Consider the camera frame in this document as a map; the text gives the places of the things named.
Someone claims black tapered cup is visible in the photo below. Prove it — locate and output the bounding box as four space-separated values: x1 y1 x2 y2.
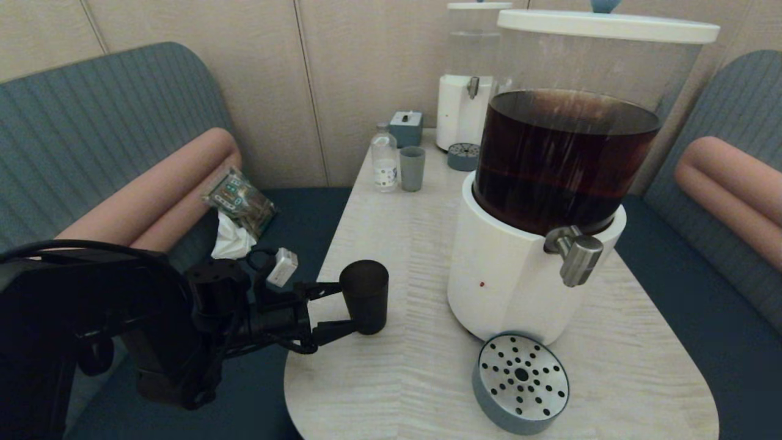
339 259 390 336

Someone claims blue-grey cup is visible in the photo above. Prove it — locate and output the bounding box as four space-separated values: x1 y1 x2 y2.
399 145 426 193

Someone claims white crumpled tissue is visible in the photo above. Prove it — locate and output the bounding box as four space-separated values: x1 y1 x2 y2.
210 210 258 261

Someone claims green brown snack bag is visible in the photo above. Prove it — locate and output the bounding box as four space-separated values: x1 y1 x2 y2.
203 166 277 241

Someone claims clear plastic water bottle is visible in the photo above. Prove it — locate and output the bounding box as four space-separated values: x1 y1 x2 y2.
370 123 400 194

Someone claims pink bolster beside snack bag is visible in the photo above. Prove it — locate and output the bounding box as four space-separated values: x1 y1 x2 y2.
54 126 243 253

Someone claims large blue-grey perforated drip tray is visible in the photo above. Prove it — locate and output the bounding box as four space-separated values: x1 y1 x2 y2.
471 332 571 436

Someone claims small blue-grey perforated drip tray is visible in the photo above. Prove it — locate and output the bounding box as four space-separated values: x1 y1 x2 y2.
447 142 482 172

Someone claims small dispenser with clear water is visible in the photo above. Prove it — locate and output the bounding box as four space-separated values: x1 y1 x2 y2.
435 2 514 154

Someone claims large dispenser with dark tea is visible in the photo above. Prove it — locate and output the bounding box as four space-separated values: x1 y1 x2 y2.
447 9 722 347

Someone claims white small dispenser lid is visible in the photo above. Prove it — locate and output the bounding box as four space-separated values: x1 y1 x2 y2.
446 1 513 12

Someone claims teal empty bench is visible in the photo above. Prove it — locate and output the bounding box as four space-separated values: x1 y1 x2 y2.
613 49 782 440

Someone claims white large dispenser lid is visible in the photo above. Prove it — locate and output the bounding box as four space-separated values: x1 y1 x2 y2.
496 0 722 45

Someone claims pink bolster on empty bench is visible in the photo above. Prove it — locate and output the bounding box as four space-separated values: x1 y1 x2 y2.
674 136 782 273

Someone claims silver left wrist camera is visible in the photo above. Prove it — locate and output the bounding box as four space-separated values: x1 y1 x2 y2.
266 247 300 288

